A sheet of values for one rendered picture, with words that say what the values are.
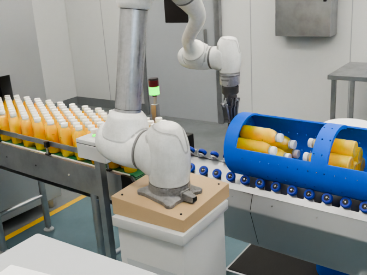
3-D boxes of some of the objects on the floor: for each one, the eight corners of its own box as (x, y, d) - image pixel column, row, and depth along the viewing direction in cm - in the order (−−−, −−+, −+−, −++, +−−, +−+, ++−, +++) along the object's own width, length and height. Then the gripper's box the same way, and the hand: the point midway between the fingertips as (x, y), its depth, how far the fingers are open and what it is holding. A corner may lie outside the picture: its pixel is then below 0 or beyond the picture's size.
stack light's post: (168, 262, 333) (155, 105, 298) (164, 261, 335) (150, 104, 301) (172, 259, 336) (159, 103, 301) (167, 258, 338) (154, 102, 304)
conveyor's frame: (147, 329, 271) (131, 178, 243) (-18, 246, 368) (-42, 132, 340) (197, 285, 306) (189, 149, 278) (35, 220, 404) (17, 115, 376)
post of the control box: (119, 327, 274) (99, 159, 243) (114, 324, 276) (93, 157, 245) (124, 323, 277) (104, 156, 246) (119, 320, 279) (99, 155, 248)
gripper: (230, 81, 225) (232, 131, 232) (214, 87, 215) (217, 138, 223) (244, 82, 221) (246, 133, 228) (229, 88, 211) (231, 141, 218)
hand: (231, 128), depth 224 cm, fingers closed
